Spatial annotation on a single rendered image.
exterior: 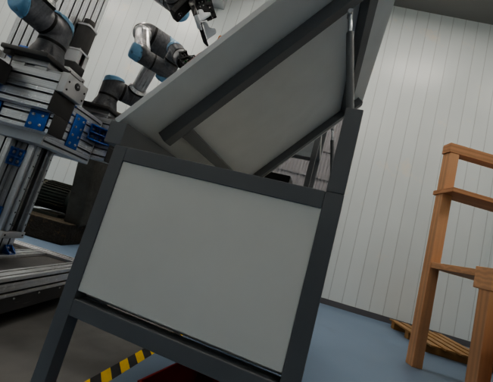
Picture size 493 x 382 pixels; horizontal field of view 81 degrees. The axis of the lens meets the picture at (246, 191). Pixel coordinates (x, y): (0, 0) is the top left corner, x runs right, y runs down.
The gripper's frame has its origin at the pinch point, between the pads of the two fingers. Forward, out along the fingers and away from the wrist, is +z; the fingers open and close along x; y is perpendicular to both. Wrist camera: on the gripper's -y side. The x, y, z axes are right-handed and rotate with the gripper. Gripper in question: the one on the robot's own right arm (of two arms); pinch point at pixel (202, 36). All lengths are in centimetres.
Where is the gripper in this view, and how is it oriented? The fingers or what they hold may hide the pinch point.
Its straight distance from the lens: 119.7
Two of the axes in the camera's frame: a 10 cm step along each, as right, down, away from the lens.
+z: 2.8, 9.4, -1.8
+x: 1.2, 1.6, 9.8
